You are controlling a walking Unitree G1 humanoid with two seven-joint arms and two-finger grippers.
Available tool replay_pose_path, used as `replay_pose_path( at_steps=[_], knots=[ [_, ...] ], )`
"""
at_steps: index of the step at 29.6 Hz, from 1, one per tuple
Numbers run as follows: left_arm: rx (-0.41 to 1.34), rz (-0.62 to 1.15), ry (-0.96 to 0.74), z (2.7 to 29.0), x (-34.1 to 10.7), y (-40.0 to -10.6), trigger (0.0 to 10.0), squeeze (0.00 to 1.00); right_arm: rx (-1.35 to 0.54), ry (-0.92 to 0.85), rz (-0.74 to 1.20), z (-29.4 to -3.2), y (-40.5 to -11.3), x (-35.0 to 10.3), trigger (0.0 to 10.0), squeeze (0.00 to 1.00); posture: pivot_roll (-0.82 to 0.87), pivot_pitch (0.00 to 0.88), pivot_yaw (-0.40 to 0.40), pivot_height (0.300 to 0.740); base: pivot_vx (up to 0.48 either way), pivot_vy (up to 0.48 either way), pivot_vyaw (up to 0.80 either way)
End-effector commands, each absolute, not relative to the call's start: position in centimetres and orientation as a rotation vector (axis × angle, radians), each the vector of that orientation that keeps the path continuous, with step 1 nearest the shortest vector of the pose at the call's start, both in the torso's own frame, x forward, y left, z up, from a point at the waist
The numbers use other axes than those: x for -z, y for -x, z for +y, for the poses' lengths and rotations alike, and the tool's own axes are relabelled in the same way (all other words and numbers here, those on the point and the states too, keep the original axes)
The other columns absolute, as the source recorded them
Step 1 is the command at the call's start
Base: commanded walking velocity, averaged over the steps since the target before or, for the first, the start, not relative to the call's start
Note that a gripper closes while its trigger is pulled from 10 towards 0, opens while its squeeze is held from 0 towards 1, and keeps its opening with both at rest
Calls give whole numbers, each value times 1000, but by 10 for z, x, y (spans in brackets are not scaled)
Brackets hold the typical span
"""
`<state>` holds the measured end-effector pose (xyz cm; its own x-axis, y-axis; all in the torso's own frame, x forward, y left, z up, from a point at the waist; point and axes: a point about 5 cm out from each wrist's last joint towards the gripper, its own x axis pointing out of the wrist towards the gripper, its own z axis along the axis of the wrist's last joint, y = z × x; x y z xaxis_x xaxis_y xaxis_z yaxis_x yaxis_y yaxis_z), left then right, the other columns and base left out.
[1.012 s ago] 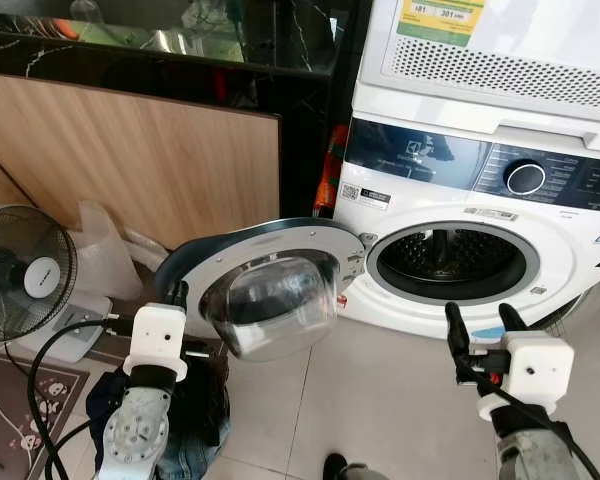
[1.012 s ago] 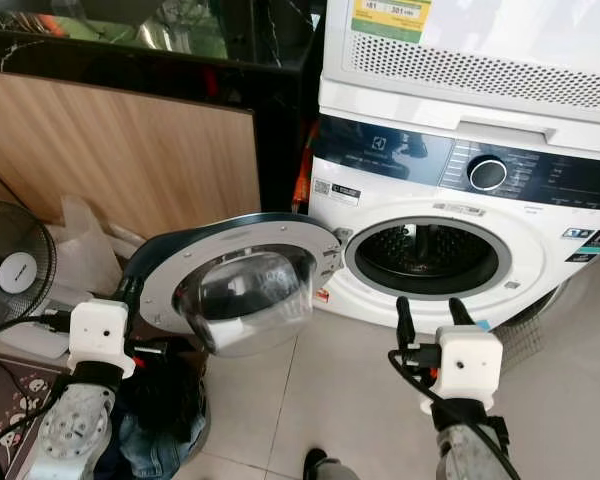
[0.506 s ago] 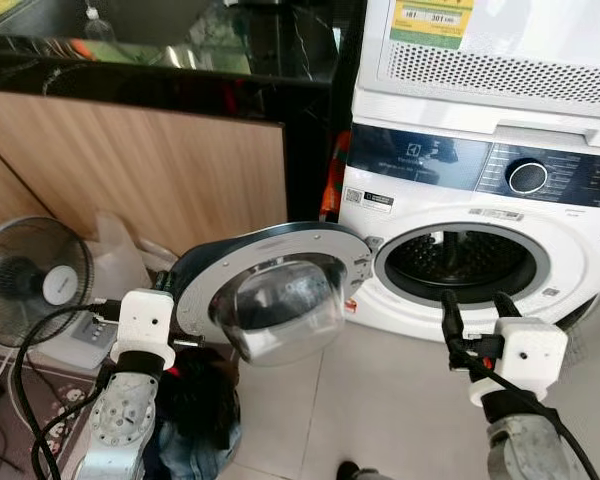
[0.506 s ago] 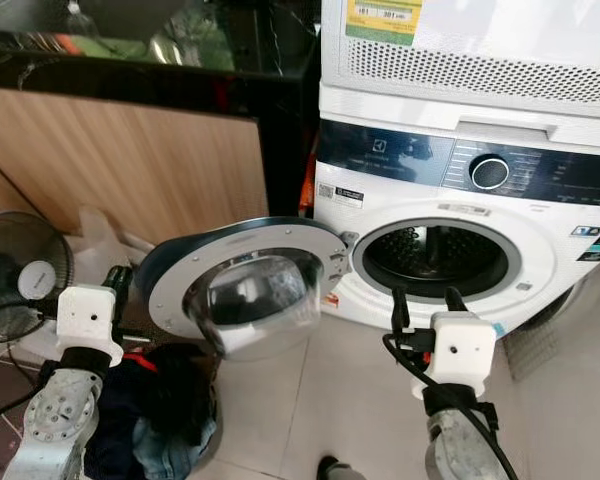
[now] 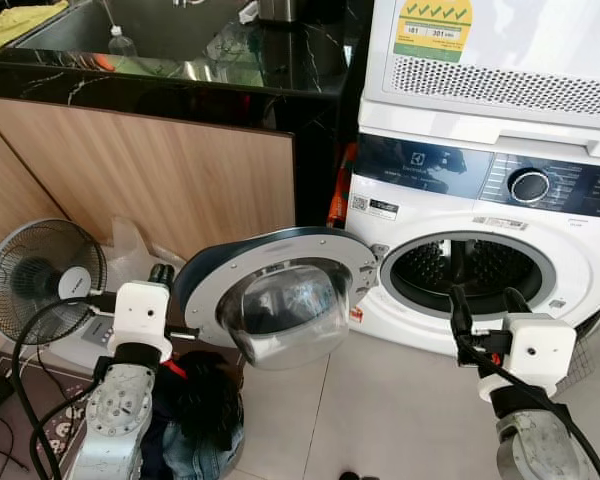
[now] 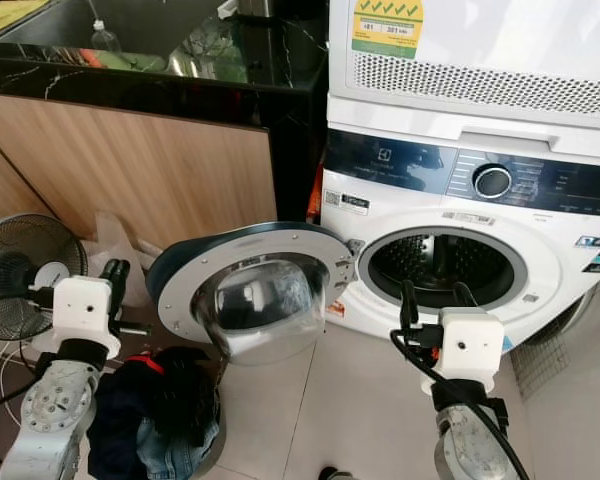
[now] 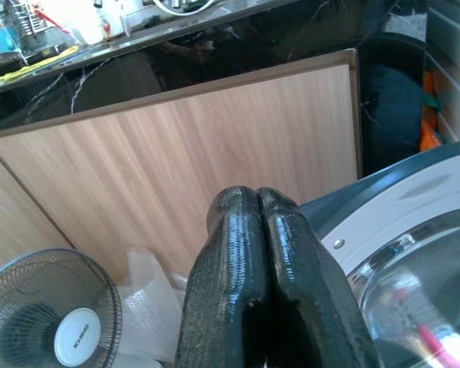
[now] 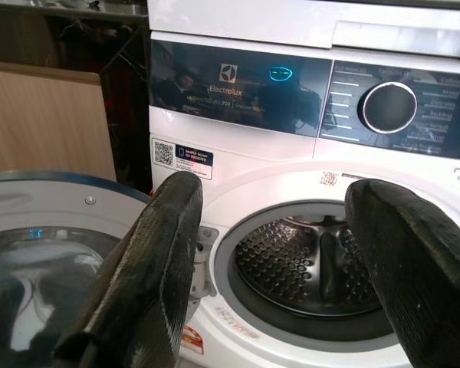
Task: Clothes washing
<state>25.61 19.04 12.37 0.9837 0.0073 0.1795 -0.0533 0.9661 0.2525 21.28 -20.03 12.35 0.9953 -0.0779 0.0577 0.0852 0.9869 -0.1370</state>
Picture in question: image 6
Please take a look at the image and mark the black garment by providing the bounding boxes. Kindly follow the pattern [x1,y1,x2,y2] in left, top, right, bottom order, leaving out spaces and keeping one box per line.
[148,347,223,453]

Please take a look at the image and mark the round glass washer door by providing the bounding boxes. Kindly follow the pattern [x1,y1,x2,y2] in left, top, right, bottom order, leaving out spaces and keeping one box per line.
[145,221,358,367]

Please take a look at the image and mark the white front-load washing machine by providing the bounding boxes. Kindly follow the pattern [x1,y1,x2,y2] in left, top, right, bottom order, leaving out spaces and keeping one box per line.
[315,128,600,351]

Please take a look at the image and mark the white table fan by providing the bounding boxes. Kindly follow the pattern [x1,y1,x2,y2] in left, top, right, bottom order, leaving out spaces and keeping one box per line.
[0,212,91,346]

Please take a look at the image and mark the round washer control dial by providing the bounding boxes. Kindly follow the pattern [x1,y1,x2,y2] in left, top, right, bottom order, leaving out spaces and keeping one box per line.
[472,162,514,201]

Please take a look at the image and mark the black white QR label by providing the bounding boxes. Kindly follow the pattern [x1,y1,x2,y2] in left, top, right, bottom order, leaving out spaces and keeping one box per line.
[323,190,374,217]

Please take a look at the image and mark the orange black folded item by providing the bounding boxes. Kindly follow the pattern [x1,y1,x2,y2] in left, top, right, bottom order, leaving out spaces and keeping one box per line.
[304,165,328,223]

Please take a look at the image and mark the blue denim jeans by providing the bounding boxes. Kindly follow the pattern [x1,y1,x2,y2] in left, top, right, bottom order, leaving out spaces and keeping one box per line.
[135,420,223,480]

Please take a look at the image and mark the clear plastic bottle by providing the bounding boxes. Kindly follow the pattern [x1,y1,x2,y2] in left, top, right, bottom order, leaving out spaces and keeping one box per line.
[90,19,123,54]

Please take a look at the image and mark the white stacked dryer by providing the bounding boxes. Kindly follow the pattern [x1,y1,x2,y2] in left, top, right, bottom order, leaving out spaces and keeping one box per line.
[325,0,600,136]

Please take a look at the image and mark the yellow cloth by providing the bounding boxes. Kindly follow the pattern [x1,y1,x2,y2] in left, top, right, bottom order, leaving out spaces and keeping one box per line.
[0,0,54,43]

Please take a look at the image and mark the yellow green energy label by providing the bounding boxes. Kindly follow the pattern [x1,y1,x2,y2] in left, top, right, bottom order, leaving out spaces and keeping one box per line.
[350,0,426,60]

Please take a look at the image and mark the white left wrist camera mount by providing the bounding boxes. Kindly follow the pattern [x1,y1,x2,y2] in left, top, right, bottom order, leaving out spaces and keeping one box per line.
[53,275,123,359]

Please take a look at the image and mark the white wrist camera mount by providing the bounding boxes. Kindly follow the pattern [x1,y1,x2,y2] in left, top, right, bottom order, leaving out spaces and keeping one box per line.
[53,275,123,359]
[437,307,507,398]

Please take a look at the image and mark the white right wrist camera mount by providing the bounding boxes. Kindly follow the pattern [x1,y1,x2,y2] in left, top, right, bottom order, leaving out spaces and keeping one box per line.
[437,307,507,398]

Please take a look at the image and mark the red orange fabric strap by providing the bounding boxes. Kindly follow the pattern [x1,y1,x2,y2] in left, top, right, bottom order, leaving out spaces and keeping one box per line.
[135,352,167,377]

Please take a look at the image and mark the grey wire mesh rack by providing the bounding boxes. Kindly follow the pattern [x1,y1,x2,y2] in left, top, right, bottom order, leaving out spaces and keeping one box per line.
[510,318,579,399]

